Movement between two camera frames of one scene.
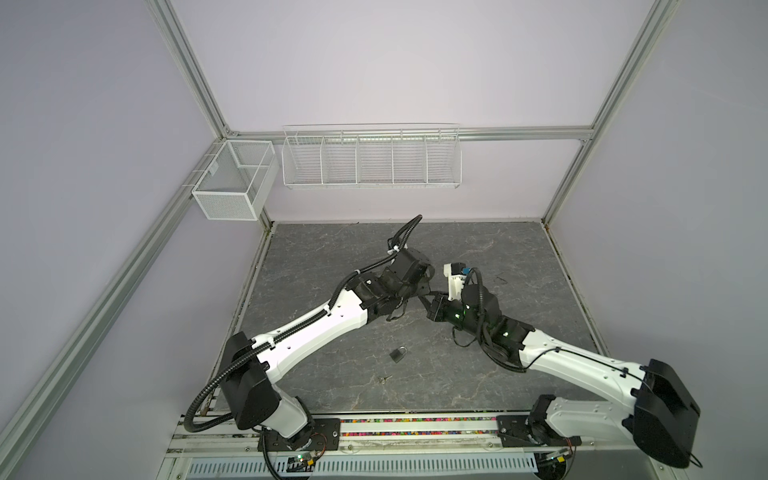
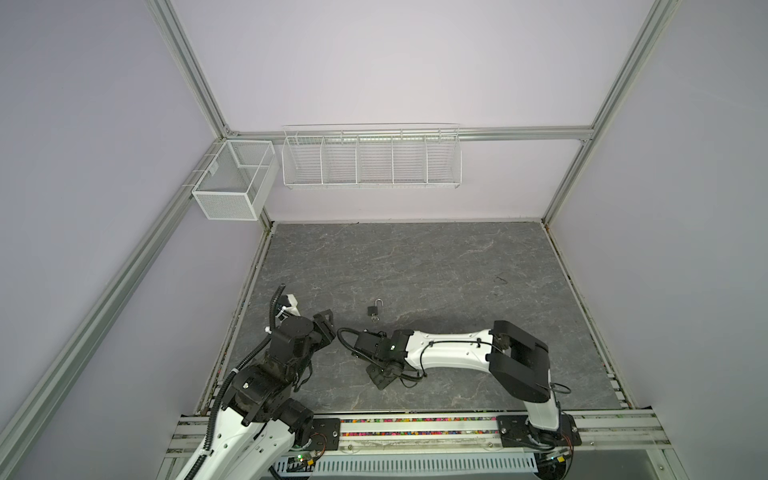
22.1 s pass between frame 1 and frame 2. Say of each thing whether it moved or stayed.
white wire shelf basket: stayed
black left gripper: moved
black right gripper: moved
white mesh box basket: stayed
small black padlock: moved
